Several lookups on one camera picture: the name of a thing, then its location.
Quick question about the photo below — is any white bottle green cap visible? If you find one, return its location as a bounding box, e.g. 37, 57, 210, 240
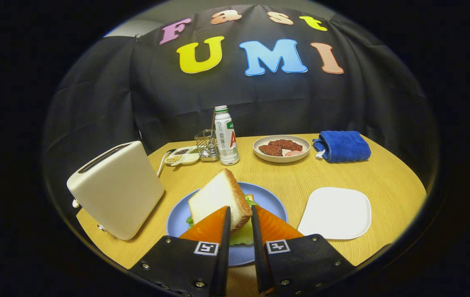
214, 105, 240, 166

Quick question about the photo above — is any round cream plate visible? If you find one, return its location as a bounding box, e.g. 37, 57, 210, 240
253, 135, 311, 163

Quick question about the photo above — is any round blue plate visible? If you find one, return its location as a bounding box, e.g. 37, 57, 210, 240
166, 182, 289, 266

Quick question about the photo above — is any green lettuce leaf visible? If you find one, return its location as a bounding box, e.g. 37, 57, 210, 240
186, 194, 260, 247

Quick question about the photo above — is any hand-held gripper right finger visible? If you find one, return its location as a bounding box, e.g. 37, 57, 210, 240
251, 205, 356, 294

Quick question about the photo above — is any dark red meat piece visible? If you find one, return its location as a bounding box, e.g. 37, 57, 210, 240
258, 144, 283, 157
268, 139, 303, 152

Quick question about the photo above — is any white toaster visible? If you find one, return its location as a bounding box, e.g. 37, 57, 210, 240
66, 141, 165, 241

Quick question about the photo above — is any wire chopstick holder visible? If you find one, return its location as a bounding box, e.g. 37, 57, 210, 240
194, 129, 219, 162

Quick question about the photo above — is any black backdrop cloth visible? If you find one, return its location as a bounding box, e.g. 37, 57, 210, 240
41, 4, 439, 198

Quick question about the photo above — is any white toaster cable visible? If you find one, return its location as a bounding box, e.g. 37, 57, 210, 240
157, 148, 176, 178

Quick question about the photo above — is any white compartment condiment dish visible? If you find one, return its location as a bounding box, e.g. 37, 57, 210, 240
164, 146, 201, 167

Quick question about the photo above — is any thick brown crust bread slice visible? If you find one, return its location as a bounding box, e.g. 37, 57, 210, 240
188, 168, 253, 232

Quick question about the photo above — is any square white plate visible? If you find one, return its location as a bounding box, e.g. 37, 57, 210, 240
297, 187, 372, 240

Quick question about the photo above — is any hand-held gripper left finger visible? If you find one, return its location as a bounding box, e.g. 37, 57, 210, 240
129, 206, 231, 297

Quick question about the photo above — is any folded blue towel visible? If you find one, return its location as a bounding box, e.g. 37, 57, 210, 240
313, 130, 372, 163

